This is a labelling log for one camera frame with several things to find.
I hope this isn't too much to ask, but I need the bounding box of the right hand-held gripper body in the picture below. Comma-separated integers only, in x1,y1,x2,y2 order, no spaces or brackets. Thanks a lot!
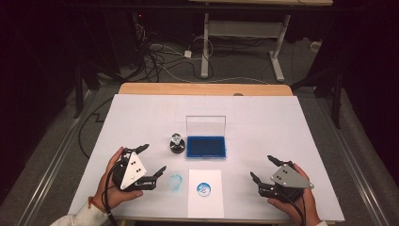
257,161,315,202

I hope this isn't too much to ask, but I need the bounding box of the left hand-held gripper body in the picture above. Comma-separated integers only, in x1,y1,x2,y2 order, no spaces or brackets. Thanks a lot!
112,147,158,192

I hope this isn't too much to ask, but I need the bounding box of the black round stamp cap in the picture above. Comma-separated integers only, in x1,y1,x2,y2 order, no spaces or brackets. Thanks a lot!
169,139,186,154

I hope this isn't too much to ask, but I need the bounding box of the blue ink pad box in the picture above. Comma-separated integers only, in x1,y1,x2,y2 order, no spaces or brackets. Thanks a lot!
185,115,228,160

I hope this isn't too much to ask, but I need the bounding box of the small white paper sheet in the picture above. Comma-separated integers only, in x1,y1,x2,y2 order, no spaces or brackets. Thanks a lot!
186,169,225,219

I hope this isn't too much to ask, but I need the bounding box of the person's left hand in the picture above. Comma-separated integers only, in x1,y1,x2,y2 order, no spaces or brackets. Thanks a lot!
93,146,144,211

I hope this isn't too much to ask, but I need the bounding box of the person's right hand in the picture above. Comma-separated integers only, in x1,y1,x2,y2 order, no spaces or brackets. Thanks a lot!
266,163,322,226

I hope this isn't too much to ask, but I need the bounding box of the black stand leg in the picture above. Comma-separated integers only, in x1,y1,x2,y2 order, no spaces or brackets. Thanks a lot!
331,70,343,130
73,60,87,120

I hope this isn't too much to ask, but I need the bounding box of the white floor socket box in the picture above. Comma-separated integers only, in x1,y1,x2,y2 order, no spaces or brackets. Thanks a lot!
310,40,324,53

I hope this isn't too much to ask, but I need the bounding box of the right hand-held gripper cable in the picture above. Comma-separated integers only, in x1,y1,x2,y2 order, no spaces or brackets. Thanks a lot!
279,190,308,226

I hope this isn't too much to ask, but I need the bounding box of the hand-held gripper cable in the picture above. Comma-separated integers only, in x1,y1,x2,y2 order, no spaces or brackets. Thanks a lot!
279,190,308,226
103,160,120,226

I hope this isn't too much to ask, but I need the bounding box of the left hand-held gripper cable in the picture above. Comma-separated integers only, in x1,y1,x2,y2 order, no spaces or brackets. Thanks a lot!
103,160,120,226

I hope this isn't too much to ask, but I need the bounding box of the red wrist string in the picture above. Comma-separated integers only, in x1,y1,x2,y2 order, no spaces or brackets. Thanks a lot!
88,196,107,214

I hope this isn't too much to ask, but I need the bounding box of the black floor cable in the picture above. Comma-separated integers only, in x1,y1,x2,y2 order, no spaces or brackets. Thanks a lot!
77,97,115,159

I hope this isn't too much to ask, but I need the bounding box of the metal floor rail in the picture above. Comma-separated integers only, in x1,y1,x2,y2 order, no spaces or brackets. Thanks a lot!
13,89,98,226
316,97,391,226

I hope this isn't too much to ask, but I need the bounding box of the tangle of black cables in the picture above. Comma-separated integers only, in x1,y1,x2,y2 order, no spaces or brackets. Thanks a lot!
133,22,217,83

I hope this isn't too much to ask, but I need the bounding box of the white metal desk frame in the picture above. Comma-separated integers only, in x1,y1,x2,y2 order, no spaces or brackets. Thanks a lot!
187,0,334,83

